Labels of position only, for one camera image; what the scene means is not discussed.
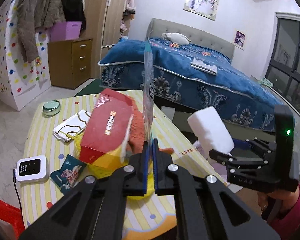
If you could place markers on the orange knitted glove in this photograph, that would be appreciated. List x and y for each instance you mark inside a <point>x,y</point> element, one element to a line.
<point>130,129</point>

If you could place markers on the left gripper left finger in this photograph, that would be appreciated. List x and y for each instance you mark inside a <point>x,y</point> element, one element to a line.
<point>94,208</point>

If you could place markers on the folded white cloth on bed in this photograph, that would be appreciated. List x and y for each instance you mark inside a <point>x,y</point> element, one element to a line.
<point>203,67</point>

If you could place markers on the black hanging garment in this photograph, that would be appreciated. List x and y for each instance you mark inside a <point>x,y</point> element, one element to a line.
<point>74,12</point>

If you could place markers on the purple plastic basket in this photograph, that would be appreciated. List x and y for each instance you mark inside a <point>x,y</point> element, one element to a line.
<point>63,31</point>

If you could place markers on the brown wooden drawer cabinet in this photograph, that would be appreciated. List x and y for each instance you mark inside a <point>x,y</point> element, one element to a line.
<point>69,62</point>

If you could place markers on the right hand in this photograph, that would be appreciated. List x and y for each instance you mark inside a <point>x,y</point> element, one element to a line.
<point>273,200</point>

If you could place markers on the polka dot white cabinet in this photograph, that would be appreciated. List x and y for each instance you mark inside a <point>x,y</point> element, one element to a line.
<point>20,81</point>

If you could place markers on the small wall picture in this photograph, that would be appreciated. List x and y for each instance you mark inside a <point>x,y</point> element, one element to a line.
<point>239,40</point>

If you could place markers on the wooden wardrobe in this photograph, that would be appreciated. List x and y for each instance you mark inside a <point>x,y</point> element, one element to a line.
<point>103,21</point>

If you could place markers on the large wall poster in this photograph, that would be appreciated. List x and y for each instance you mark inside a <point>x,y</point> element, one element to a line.
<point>204,8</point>

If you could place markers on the yellow striped tablecloth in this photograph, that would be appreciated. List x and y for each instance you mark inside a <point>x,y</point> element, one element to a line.
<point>144,219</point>

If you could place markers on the white portable wifi router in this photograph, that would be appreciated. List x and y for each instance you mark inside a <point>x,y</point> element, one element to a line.
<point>32,169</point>

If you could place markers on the white foam block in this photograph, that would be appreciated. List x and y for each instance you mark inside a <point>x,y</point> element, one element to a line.
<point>211,132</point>

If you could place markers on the red cardboard box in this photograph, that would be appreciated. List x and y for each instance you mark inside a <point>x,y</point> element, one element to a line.
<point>106,136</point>

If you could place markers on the white plastic bag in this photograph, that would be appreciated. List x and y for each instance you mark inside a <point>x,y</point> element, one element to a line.
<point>72,126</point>

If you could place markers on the red plastic stool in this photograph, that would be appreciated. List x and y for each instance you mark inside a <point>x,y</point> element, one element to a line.
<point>13,216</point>

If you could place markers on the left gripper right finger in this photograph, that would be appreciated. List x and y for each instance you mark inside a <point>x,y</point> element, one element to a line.
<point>205,208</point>

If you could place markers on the dark green snack packet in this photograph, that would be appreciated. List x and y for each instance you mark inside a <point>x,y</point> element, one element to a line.
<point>66,177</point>

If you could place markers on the dark window frame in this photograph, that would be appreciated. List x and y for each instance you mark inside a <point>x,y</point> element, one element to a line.
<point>284,66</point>

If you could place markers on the white pillow on bed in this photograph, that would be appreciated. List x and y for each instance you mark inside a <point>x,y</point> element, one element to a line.
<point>177,38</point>

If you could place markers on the brown quilted jacket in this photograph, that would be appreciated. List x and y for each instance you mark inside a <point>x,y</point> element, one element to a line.
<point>34,14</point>

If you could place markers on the blue floral bed blanket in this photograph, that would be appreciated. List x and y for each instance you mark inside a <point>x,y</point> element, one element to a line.
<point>236,98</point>

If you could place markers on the round green tin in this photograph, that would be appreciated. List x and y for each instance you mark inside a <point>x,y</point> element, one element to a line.
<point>51,108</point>

